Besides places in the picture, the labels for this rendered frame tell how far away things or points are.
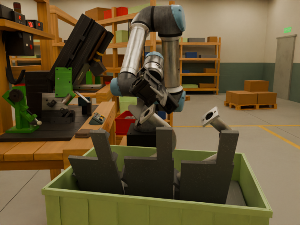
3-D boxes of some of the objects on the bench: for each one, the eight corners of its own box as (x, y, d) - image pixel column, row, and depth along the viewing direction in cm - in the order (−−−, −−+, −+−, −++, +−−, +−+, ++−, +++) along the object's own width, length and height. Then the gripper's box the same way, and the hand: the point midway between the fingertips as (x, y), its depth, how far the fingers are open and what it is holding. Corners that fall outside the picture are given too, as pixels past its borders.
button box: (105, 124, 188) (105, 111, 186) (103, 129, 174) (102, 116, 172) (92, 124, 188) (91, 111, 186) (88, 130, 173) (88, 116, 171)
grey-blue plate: (91, 114, 208) (90, 96, 205) (90, 114, 206) (89, 97, 203) (79, 114, 207) (78, 96, 205) (78, 114, 205) (77, 97, 203)
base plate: (99, 106, 252) (99, 104, 252) (72, 140, 145) (72, 137, 144) (55, 107, 250) (55, 105, 250) (-6, 142, 142) (-7, 138, 142)
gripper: (125, 82, 91) (114, 118, 74) (156, 52, 83) (152, 85, 67) (143, 97, 94) (136, 135, 77) (175, 69, 86) (175, 104, 70)
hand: (151, 116), depth 74 cm, fingers open, 10 cm apart
